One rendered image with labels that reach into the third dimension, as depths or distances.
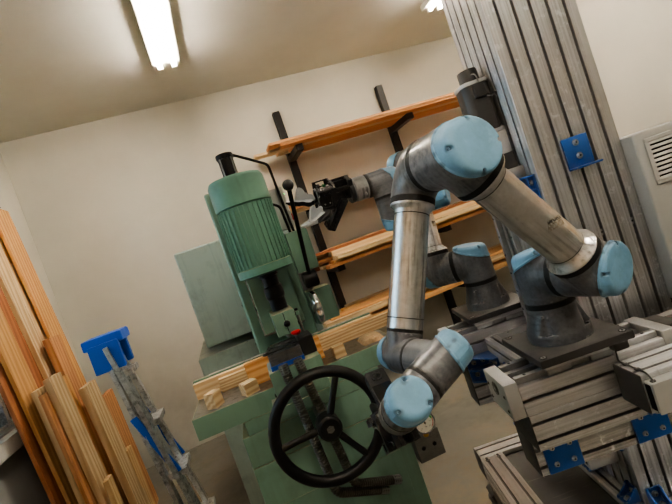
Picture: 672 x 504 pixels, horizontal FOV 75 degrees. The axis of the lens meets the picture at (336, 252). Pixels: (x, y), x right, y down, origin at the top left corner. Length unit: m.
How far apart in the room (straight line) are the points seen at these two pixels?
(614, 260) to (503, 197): 0.28
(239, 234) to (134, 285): 2.53
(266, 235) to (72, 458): 1.63
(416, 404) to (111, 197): 3.38
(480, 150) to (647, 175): 0.69
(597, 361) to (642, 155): 0.56
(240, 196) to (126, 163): 2.65
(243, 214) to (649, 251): 1.15
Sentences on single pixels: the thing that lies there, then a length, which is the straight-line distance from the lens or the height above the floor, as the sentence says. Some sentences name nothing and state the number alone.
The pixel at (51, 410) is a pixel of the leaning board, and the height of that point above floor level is 0.90.
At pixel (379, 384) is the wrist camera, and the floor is 0.91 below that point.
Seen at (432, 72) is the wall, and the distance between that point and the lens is 4.64.
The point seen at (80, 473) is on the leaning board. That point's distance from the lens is 2.60.
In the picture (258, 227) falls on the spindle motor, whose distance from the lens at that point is 1.30.
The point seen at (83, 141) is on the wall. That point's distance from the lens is 4.00.
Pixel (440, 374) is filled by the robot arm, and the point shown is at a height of 0.96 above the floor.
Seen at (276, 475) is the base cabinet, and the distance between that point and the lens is 1.34.
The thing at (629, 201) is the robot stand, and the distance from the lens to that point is 1.45.
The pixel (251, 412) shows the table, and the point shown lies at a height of 0.86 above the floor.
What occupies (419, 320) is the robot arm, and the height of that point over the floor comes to 1.02.
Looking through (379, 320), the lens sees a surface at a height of 0.93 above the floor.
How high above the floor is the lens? 1.24
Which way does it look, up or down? 2 degrees down
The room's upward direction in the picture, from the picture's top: 19 degrees counter-clockwise
